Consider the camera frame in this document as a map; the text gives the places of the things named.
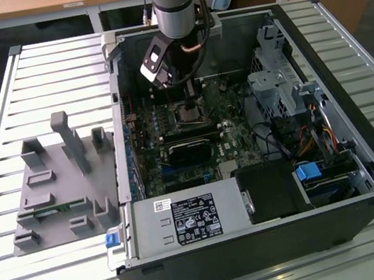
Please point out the black plastic shroud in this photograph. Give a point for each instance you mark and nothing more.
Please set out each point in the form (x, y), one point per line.
(271, 190)

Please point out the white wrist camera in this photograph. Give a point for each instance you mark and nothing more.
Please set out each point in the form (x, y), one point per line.
(154, 61)

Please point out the grey power supply unit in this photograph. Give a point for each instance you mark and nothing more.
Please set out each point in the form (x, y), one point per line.
(150, 221)

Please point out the metal drive cage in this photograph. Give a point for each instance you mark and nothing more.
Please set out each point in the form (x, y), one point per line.
(269, 94)

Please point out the grey parts rack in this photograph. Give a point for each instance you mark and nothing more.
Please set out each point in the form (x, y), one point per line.
(62, 189)

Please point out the green motherboard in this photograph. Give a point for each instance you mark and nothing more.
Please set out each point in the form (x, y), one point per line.
(232, 132)

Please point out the green RAM stick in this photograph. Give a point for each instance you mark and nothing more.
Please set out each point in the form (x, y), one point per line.
(62, 207)

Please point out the blue disk carrier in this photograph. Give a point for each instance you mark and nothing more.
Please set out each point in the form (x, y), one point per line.
(308, 173)

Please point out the black RAM stick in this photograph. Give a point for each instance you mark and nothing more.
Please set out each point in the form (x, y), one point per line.
(189, 134)

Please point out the silver CPU plate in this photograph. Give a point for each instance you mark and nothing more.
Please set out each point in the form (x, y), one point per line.
(191, 114)

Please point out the black open PC case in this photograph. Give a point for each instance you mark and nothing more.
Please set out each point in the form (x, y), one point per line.
(250, 262)

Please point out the silver chipset heatsink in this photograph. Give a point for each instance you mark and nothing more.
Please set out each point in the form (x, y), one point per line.
(228, 169)

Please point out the blue case latch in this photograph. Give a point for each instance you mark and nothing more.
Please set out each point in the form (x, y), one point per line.
(111, 240)

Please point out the CPU socket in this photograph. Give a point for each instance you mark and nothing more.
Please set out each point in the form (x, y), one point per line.
(179, 116)

